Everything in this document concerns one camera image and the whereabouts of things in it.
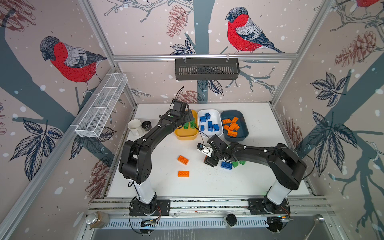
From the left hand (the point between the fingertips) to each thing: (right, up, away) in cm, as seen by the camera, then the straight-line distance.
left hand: (185, 115), depth 90 cm
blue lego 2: (+17, -7, +16) cm, 24 cm away
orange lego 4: (+29, -4, +17) cm, 34 cm away
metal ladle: (+64, -49, -21) cm, 83 cm away
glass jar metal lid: (-36, -45, -27) cm, 64 cm away
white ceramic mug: (-34, -7, +7) cm, 36 cm away
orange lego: (-2, -28, 0) cm, 28 cm away
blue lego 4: (+11, -9, +13) cm, 20 cm away
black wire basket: (+13, +34, +16) cm, 39 cm away
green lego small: (+30, -29, -3) cm, 42 cm away
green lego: (+35, -29, -2) cm, 45 cm away
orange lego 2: (-1, -34, -6) cm, 34 cm away
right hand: (+13, -26, 0) cm, 29 cm away
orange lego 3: (+34, -8, +13) cm, 37 cm away
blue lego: (+12, -3, +20) cm, 23 cm away
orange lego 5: (+31, -13, +11) cm, 35 cm away
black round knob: (+22, -45, -27) cm, 57 cm away
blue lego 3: (+21, -9, +13) cm, 26 cm away
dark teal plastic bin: (+38, -1, +20) cm, 43 cm away
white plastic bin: (+22, -2, +20) cm, 29 cm away
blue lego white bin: (+15, -1, +20) cm, 25 cm away
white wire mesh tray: (-45, +5, -11) cm, 46 cm away
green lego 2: (+4, -7, +14) cm, 16 cm away
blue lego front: (+25, -30, -2) cm, 39 cm away
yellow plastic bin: (+2, -13, +10) cm, 16 cm away
